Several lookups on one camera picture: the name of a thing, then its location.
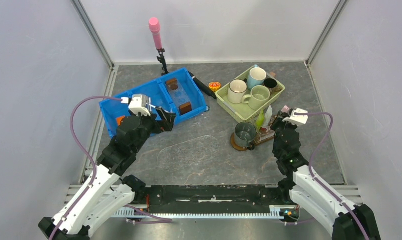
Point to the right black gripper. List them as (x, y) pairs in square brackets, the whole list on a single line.
[(278, 121)]

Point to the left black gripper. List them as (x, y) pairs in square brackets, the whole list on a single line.
[(161, 126)]

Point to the clear plastic toothbrush holder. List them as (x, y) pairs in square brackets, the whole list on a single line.
[(266, 135)]

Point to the brown oval wooden tray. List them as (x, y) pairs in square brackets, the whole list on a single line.
[(233, 143)]

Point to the white toothpaste tube red cap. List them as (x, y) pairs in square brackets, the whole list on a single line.
[(267, 117)]

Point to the green toothpaste tube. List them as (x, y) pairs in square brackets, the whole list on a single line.
[(260, 120)]

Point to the dark grey mug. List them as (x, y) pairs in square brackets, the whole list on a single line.
[(244, 135)]

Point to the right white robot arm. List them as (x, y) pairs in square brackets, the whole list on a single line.
[(342, 218)]

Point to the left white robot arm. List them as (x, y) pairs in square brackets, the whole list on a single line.
[(88, 210)]

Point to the orange toothpaste tube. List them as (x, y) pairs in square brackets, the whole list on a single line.
[(119, 119)]

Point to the blue compartment bin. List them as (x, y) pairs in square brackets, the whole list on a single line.
[(156, 90)]

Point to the light green mug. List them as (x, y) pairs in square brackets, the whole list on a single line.
[(258, 96)]

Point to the green plastic basket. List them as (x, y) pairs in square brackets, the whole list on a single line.
[(242, 112)]

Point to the black mug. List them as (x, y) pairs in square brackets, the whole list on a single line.
[(271, 84)]

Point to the black cylinder marker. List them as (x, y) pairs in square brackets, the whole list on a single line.
[(205, 89)]

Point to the light blue mug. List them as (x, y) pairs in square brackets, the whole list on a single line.
[(256, 76)]

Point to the white mug brown rim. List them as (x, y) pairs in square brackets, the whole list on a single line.
[(236, 90)]

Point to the orange yellow toy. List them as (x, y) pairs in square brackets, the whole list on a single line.
[(214, 86)]

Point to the pink microphone on stand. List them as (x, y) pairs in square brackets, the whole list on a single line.
[(154, 27)]

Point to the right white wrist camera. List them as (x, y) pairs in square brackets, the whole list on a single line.
[(297, 117)]

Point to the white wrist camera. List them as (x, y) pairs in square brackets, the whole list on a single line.
[(297, 117), (140, 104)]

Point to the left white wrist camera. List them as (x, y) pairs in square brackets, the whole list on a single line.
[(140, 104)]

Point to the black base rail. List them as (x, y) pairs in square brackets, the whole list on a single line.
[(211, 202)]

